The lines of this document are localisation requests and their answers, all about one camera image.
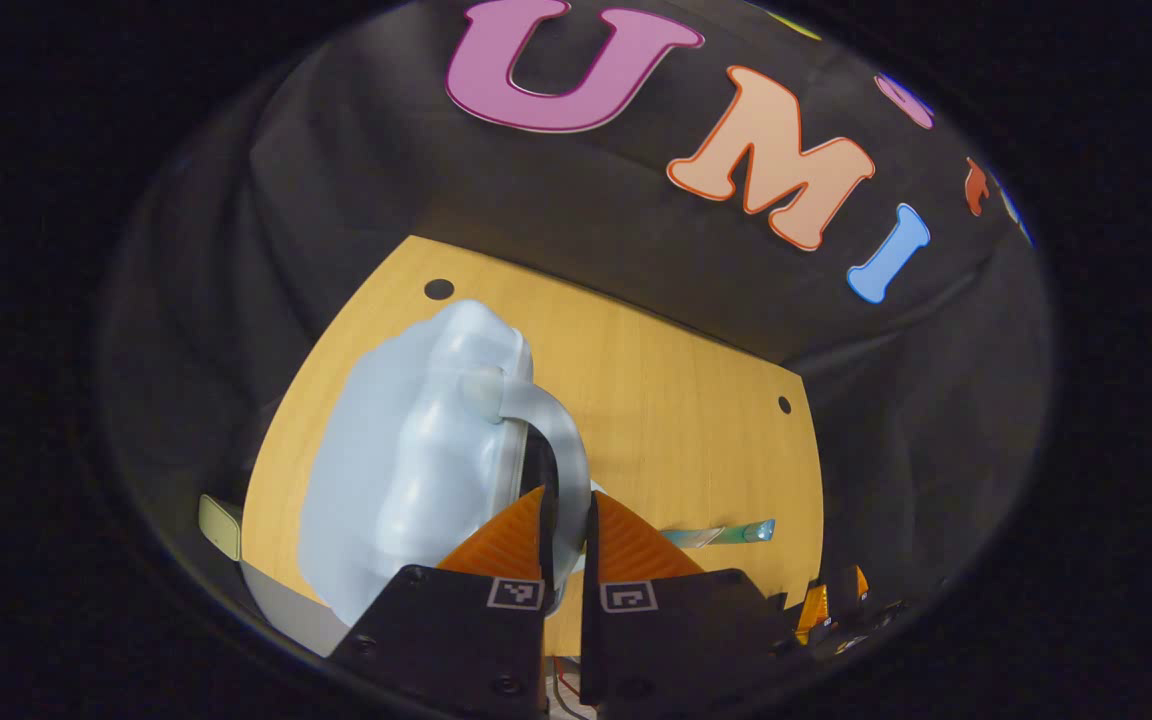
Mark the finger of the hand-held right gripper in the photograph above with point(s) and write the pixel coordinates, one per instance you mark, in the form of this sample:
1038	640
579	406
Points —
814	612
854	590

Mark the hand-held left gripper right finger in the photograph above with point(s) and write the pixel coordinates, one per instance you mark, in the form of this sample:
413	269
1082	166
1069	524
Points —
656	650

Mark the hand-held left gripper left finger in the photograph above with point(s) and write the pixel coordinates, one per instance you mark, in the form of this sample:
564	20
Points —
456	640

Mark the green bottle with teal cap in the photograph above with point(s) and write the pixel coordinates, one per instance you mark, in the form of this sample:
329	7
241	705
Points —
751	532

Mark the silver squeeze tube blue cap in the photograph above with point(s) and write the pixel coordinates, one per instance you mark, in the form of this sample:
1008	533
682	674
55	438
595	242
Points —
696	538

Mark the light blue suitcase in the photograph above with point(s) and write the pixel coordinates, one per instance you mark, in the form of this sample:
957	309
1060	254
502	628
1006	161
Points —
406	470

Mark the pale green trash bin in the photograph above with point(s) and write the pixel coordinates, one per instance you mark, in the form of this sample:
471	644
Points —
220	527

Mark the black backdrop cloth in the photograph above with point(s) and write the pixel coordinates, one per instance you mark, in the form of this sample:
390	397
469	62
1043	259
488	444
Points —
636	250

